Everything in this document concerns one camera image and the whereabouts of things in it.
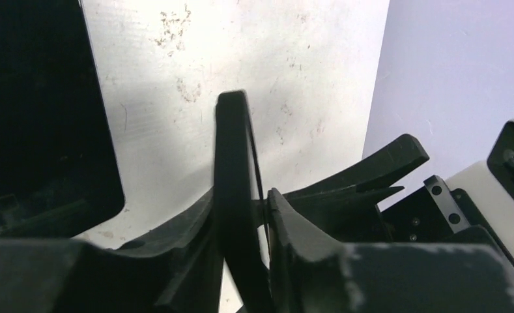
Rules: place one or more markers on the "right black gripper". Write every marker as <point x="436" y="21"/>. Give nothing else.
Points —
<point x="343" y="207"/>

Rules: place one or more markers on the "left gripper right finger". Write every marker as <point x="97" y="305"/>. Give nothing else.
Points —
<point x="313" y="272"/>

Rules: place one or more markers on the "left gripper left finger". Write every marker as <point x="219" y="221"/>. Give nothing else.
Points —
<point x="70" y="275"/>

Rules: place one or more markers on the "black phone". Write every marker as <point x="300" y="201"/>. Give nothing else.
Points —
<point x="236" y="230"/>
<point x="58" y="170"/>

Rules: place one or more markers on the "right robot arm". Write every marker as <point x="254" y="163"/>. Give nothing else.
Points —
<point x="490" y="185"/>

